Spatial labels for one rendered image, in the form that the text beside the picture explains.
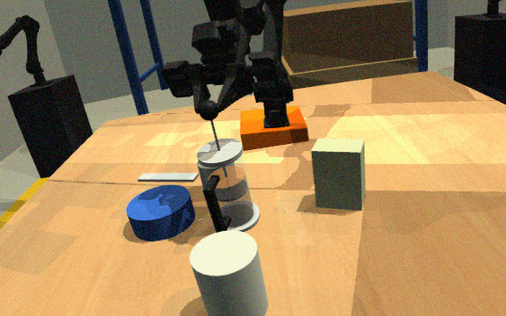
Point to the blue short cylinder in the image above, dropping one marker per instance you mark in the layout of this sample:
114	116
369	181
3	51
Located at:
160	213

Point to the glass french press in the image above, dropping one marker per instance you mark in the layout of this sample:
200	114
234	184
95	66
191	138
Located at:
227	192

